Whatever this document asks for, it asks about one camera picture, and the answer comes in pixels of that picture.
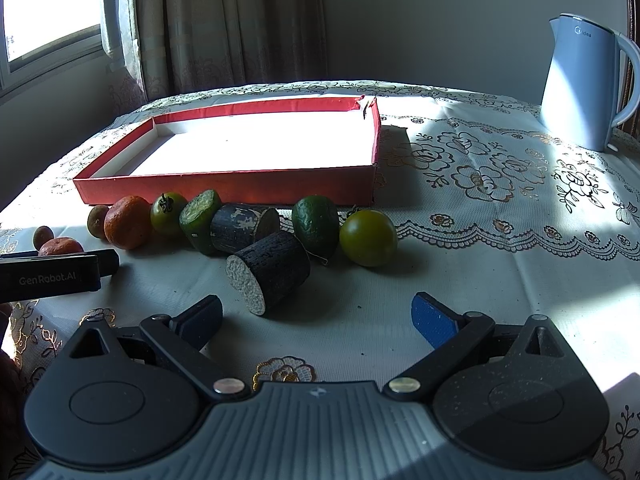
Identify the small orange tangerine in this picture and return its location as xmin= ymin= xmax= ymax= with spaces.
xmin=38 ymin=236 xmax=85 ymax=257

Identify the large orange tangerine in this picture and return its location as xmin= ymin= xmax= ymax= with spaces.
xmin=104 ymin=195 xmax=152 ymax=250

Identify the large green tomato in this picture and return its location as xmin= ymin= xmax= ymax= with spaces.
xmin=340 ymin=209 xmax=398 ymax=268

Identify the small green tomato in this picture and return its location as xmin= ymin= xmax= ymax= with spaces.
xmin=151 ymin=192 xmax=188 ymax=236

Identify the dark green avocado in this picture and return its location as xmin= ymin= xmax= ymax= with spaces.
xmin=292 ymin=195 xmax=340 ymax=258

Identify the white floral lace tablecloth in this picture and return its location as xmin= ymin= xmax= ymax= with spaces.
xmin=1 ymin=81 xmax=639 ymax=479

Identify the cut green cucumber piece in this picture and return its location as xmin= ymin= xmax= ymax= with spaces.
xmin=179 ymin=188 xmax=222 ymax=256

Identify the red shallow cardboard box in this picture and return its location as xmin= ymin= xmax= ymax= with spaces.
xmin=74 ymin=96 xmax=381 ymax=206

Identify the light blue electric kettle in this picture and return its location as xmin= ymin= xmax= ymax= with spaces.
xmin=540 ymin=13 xmax=639 ymax=152

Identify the beige patterned curtain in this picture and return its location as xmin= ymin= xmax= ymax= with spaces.
xmin=101 ymin=0 xmax=328 ymax=113

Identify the window with grey frame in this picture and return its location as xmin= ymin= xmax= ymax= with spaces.
xmin=1 ymin=0 xmax=105 ymax=96

